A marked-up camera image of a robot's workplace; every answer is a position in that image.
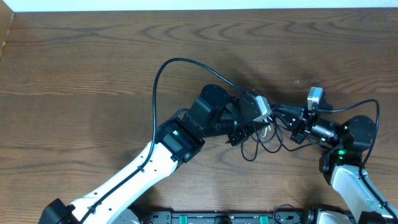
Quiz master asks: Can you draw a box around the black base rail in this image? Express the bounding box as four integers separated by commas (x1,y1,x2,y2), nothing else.
124,202,358,224

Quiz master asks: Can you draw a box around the black usb cable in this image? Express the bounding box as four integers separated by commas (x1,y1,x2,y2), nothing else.
241,114,315,162

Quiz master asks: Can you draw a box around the white usb cable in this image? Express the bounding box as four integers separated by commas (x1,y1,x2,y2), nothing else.
260,116,274,138

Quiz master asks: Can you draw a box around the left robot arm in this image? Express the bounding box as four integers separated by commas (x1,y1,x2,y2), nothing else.
39,84,271,223

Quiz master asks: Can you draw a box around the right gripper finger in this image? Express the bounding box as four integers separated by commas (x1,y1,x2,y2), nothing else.
271,104,305,113
273,110,304,131

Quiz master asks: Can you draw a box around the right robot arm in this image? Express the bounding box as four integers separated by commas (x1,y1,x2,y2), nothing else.
271,102,397,223

